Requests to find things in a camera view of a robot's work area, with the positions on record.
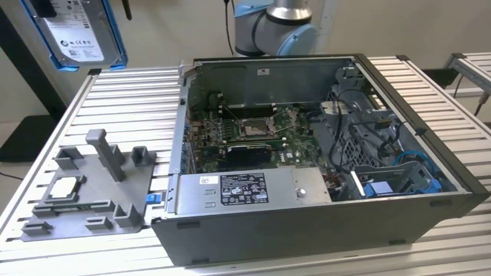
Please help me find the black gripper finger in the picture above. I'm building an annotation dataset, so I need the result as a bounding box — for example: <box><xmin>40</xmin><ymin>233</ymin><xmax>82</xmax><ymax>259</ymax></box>
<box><xmin>38</xmin><ymin>0</ymin><xmax>59</xmax><ymax>17</ymax></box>

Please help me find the hard disk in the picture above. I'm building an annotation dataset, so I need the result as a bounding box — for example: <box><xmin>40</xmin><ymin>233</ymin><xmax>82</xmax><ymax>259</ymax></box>
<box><xmin>23</xmin><ymin>0</ymin><xmax>130</xmax><ymax>72</ymax></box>

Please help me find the blue carrier in disk bay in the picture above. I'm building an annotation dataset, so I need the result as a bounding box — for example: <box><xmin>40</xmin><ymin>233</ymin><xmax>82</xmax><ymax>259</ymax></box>
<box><xmin>363</xmin><ymin>181</ymin><xmax>392</xmax><ymax>198</ymax></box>

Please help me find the silver CPU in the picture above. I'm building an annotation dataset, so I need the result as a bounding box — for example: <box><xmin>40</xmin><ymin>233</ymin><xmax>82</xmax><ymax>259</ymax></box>
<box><xmin>52</xmin><ymin>176</ymin><xmax>88</xmax><ymax>200</ymax></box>

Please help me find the grey parts rack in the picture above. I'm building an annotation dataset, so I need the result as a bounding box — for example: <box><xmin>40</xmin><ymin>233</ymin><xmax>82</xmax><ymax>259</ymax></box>
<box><xmin>19</xmin><ymin>129</ymin><xmax>158</xmax><ymax>243</ymax></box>

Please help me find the CPU socket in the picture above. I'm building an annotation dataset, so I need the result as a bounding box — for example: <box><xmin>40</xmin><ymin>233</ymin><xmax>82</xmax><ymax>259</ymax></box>
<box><xmin>238</xmin><ymin>117</ymin><xmax>278</xmax><ymax>139</ymax></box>

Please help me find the green RAM stick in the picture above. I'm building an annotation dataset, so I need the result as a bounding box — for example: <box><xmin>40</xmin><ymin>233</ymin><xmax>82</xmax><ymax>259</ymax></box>
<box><xmin>34</xmin><ymin>202</ymin><xmax>110</xmax><ymax>213</ymax></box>

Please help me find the black graphics card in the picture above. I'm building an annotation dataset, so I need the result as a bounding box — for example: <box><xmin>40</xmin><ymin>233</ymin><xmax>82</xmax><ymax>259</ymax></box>
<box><xmin>224</xmin><ymin>144</ymin><xmax>272</xmax><ymax>165</ymax></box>

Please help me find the green motherboard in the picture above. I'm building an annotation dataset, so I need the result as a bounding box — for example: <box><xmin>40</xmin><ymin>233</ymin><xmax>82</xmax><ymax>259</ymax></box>
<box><xmin>187</xmin><ymin>103</ymin><xmax>331</xmax><ymax>173</ymax></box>

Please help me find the silver power supply unit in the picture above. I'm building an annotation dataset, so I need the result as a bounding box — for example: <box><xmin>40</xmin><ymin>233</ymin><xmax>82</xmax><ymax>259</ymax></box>
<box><xmin>178</xmin><ymin>167</ymin><xmax>334</xmax><ymax>215</ymax></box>

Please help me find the grey metal drive cage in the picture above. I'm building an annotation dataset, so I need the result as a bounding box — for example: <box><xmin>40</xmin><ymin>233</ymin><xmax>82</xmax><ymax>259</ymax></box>
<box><xmin>318</xmin><ymin>66</ymin><xmax>458</xmax><ymax>202</ymax></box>

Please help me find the open black PC case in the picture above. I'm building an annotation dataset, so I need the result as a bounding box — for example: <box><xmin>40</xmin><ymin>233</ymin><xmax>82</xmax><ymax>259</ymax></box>
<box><xmin>151</xmin><ymin>53</ymin><xmax>491</xmax><ymax>267</ymax></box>

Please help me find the black box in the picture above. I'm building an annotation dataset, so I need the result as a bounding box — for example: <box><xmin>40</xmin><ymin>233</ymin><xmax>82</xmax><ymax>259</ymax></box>
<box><xmin>422</xmin><ymin>68</ymin><xmax>459</xmax><ymax>89</ymax></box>

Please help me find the metal slat side table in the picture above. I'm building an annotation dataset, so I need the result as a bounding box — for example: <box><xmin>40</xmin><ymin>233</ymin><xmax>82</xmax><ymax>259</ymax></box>
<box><xmin>443</xmin><ymin>52</ymin><xmax>491</xmax><ymax>97</ymax></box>

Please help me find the black hanging cable with plug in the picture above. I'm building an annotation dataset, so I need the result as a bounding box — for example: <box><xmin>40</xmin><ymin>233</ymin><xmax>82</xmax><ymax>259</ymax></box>
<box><xmin>222</xmin><ymin>0</ymin><xmax>236</xmax><ymax>57</ymax></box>

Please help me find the black wire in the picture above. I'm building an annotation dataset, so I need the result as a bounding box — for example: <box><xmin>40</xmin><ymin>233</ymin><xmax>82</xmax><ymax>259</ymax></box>
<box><xmin>330</xmin><ymin>87</ymin><xmax>384</xmax><ymax>173</ymax></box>

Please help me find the blue wire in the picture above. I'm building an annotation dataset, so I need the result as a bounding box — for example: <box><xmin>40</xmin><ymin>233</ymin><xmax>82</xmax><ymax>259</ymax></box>
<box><xmin>396</xmin><ymin>149</ymin><xmax>427</xmax><ymax>174</ymax></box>

